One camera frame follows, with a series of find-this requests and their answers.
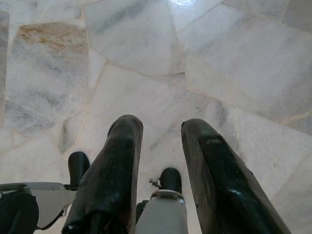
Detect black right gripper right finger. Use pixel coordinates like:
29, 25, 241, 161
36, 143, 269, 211
180, 118, 292, 234

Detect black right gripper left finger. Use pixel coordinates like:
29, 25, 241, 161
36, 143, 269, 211
62, 115, 144, 234

